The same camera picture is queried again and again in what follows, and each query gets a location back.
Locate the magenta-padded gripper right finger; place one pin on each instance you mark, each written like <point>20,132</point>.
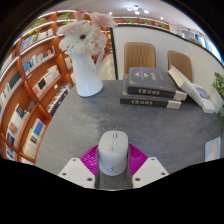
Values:
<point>150,171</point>

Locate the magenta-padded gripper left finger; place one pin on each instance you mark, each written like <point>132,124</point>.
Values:
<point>75,171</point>

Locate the white computer mouse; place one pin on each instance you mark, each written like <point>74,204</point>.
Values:
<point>112,155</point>

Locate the pastel sun print mouse pad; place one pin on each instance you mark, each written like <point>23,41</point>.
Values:
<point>213,150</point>

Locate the dark hardcover book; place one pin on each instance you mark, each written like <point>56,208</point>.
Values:
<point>148,80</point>
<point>146,102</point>

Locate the white book with blue cover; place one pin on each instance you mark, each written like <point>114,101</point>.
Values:
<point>205,98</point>

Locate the thick white book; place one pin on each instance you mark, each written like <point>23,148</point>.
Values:
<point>183,83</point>

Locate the orange wooden bookshelf unit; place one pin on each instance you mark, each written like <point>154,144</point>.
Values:
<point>33,83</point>

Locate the green potted plant white pot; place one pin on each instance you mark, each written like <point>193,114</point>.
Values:
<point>218,96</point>

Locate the tan upholstered chair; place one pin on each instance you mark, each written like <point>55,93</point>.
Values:
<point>140,58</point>
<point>181,63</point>

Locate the pink and white flower bouquet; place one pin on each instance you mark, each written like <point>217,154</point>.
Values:
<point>83,36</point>

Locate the window with curtains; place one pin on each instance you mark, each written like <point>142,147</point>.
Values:
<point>205,41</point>

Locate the ceiling spot lights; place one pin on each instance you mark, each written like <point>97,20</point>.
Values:
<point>137,10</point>

